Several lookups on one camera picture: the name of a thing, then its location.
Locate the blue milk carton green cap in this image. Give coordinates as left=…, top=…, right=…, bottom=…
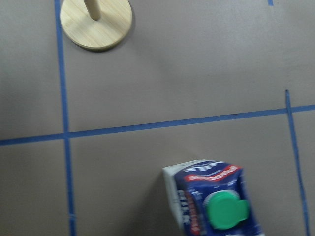
left=162, top=159, right=265, bottom=236

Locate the far right blue tape line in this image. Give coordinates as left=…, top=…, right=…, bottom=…
left=54, top=0, right=77, bottom=236

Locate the round wooden stand with peg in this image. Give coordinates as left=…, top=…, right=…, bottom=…
left=60, top=0, right=132, bottom=51

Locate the front crosswise blue tape line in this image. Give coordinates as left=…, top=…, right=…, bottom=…
left=0, top=104, right=315, bottom=147

